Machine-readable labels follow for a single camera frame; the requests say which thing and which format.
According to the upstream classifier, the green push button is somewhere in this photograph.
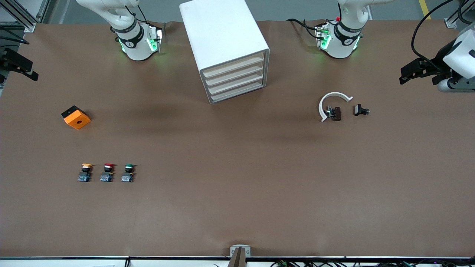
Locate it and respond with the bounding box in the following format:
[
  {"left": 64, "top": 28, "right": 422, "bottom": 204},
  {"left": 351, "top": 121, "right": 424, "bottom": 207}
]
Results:
[{"left": 121, "top": 163, "right": 137, "bottom": 183}]

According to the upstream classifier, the aluminium frame profile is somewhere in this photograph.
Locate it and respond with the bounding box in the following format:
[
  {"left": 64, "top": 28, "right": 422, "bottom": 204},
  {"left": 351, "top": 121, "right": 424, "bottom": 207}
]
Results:
[
  {"left": 0, "top": 0, "right": 50, "bottom": 33},
  {"left": 445, "top": 0, "right": 475, "bottom": 29}
]

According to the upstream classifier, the black base cable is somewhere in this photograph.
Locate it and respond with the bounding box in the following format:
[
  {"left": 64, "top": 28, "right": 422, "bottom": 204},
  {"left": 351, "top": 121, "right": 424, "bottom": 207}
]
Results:
[{"left": 288, "top": 18, "right": 323, "bottom": 39}]

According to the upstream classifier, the orange box with hole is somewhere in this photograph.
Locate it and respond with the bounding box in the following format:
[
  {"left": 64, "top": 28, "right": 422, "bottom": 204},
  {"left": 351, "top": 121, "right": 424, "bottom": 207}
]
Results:
[{"left": 61, "top": 105, "right": 91, "bottom": 130}]

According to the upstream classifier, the red push button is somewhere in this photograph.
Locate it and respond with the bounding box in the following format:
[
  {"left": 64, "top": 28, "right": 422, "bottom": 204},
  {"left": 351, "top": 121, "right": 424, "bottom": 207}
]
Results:
[{"left": 99, "top": 163, "right": 115, "bottom": 183}]

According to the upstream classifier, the white curved plastic part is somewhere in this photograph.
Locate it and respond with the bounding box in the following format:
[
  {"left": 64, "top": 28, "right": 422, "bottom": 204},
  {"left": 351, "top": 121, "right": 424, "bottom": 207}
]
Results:
[{"left": 318, "top": 92, "right": 353, "bottom": 123}]

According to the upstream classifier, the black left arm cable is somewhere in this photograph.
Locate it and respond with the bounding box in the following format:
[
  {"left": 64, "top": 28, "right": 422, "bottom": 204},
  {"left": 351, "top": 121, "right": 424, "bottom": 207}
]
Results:
[{"left": 411, "top": 0, "right": 461, "bottom": 63}]

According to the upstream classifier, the brown table mat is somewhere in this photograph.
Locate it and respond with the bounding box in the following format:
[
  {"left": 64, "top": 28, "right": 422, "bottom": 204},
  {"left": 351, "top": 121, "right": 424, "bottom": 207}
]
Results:
[{"left": 0, "top": 19, "right": 475, "bottom": 258}]

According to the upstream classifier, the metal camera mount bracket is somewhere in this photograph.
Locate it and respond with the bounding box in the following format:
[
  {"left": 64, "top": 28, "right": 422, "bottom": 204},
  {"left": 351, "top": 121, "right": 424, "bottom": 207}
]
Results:
[{"left": 228, "top": 245, "right": 251, "bottom": 267}]

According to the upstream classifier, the white plastic bin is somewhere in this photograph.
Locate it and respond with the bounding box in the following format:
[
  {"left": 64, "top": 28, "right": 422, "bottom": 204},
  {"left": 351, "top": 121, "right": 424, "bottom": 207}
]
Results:
[{"left": 204, "top": 62, "right": 265, "bottom": 86}]

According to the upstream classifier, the yellow push button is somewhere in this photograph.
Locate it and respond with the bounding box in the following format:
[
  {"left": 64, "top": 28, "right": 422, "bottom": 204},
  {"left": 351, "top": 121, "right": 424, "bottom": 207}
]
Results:
[{"left": 78, "top": 163, "right": 93, "bottom": 183}]

